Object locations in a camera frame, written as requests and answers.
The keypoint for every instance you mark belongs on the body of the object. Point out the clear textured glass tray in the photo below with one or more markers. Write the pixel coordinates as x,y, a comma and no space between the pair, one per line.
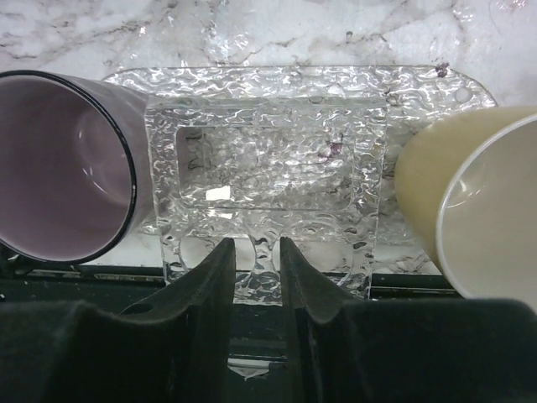
305,152

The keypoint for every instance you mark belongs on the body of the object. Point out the yellow ceramic mug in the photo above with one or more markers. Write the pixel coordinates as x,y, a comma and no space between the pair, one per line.
466,185

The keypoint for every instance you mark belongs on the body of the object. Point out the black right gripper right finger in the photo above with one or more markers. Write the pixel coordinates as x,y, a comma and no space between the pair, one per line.
343,349

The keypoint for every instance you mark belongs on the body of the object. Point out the purple grey mug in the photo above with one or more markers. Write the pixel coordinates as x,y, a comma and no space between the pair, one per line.
75,171

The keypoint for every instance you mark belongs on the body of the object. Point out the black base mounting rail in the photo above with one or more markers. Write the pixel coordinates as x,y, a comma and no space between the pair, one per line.
257,328

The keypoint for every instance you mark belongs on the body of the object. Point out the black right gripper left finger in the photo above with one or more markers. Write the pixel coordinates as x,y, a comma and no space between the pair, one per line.
169,347

